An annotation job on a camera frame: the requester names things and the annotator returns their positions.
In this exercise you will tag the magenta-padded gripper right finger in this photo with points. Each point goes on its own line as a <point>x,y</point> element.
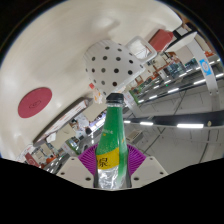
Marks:
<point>148,171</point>

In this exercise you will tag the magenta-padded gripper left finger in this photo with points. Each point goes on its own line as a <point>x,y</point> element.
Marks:
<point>75,171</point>

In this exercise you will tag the green drink bottle yellow label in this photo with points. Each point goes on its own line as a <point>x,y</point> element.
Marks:
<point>111,143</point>

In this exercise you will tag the ceiling air conditioner unit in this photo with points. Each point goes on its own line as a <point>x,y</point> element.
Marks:
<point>134,136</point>

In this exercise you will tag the ceiling tube lights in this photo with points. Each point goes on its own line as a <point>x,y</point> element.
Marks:
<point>190,125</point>

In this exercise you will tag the white black-dotted mug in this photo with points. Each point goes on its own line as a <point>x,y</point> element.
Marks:
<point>113,66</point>

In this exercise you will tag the blue square sign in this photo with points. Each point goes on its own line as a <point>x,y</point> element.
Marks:
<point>205,67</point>

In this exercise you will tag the white cafeteria table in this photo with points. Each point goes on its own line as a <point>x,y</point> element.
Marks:
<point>181,41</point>

